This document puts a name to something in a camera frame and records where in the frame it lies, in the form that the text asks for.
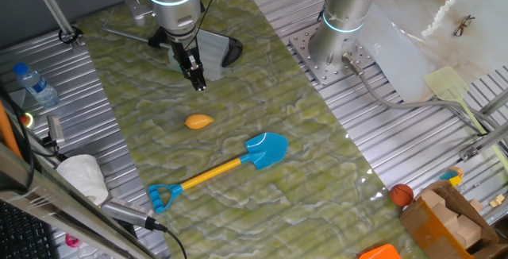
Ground white toilet paper roll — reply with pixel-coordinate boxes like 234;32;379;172
56;154;110;207

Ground orange pole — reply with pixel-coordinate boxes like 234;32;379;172
0;99;23;159

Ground silver grilled camera device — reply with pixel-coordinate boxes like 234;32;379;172
101;197;158;230

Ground small toy basketball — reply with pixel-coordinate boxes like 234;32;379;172
389;183;415;208

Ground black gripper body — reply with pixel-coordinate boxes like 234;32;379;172
168;30;199;64

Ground yellow fly swatter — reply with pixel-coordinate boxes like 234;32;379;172
423;66;508;172

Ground metal tripod pole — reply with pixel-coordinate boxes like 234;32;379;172
26;0;80;49

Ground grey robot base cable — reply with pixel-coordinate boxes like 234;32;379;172
341;52;508;137

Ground black C-clamp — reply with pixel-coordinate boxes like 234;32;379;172
98;10;244;68

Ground blue and yellow toy shovel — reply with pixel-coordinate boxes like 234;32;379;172
147;132;289;215

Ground aluminium profile bar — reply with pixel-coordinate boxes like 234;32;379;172
478;87;508;117
459;122;508;163

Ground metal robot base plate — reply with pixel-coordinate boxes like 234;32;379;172
288;22;376;86

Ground white marble pattern sheet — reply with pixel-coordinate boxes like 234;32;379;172
356;0;508;103

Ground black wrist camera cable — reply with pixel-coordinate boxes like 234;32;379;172
184;0;235;52

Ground orange plastic container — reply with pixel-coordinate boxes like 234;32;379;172
358;244;402;259

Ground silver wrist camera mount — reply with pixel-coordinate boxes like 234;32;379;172
120;0;156;28

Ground brown cardboard box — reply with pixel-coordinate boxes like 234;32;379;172
399;180;508;259

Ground dark rimmed eyeglasses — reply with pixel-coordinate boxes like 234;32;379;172
452;14;476;37

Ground small pale wooden block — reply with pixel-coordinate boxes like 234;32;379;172
488;193;506;209

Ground aluminium frame bar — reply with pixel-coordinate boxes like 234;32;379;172
0;143;160;259

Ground clear water bottle blue cap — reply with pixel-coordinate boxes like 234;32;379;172
13;62;60;108

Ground red emergency button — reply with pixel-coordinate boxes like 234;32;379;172
19;111;36;130

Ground green marble pattern mat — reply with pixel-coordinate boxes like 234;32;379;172
77;0;428;259

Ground small silver camera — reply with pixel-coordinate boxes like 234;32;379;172
46;114;66;147

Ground black device cable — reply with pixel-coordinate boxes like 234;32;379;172
150;221;188;259

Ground black keyboard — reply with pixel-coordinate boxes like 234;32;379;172
0;201;60;259

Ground orange toy mango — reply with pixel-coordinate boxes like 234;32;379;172
184;114;215;130

